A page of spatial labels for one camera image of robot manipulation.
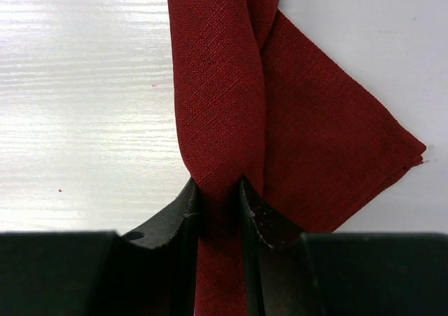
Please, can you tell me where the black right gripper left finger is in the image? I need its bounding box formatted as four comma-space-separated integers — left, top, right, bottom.
94, 179, 201, 315

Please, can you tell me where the red cloth napkin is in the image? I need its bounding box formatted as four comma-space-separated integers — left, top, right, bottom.
168, 0, 426, 315

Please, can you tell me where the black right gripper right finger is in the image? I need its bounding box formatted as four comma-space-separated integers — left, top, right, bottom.
239, 177, 315, 315

